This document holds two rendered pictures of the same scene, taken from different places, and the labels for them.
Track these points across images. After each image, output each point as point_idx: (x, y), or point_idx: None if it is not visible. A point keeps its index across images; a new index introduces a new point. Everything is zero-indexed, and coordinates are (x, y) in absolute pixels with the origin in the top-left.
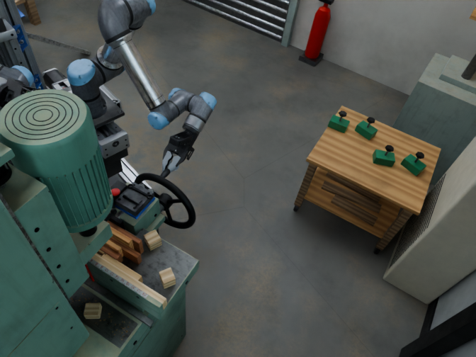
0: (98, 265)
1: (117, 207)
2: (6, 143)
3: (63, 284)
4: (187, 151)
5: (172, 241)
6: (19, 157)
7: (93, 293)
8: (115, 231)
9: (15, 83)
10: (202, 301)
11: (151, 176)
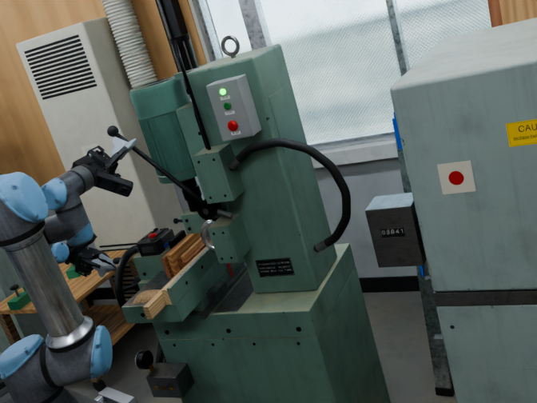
0: None
1: (164, 245)
2: (178, 80)
3: None
4: (96, 249)
5: None
6: (184, 87)
7: (244, 276)
8: (190, 234)
9: (81, 160)
10: None
11: (124, 256)
